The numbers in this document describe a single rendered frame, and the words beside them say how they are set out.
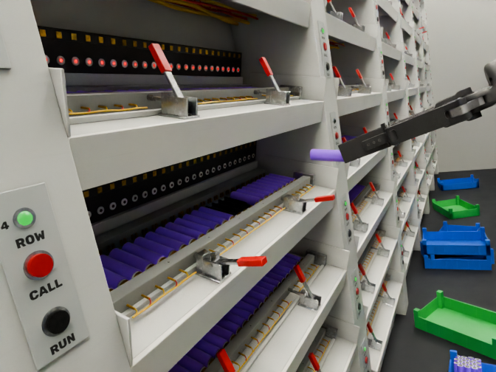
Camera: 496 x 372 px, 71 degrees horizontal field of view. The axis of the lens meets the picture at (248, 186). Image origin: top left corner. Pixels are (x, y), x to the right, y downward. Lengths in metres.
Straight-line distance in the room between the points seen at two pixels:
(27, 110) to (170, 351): 0.25
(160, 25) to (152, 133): 0.39
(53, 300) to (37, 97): 0.14
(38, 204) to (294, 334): 0.51
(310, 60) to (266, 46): 0.11
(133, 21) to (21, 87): 0.40
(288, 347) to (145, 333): 0.33
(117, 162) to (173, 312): 0.17
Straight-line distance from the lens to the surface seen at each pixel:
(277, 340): 0.67
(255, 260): 0.41
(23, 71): 0.30
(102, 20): 0.63
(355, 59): 1.51
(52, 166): 0.29
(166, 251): 0.48
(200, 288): 0.44
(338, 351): 0.96
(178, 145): 0.39
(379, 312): 1.47
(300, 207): 0.66
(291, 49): 0.84
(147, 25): 0.69
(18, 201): 0.28
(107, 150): 0.32
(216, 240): 0.50
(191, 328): 0.41
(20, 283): 0.28
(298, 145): 0.84
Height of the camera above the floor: 0.94
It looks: 10 degrees down
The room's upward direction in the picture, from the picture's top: 10 degrees counter-clockwise
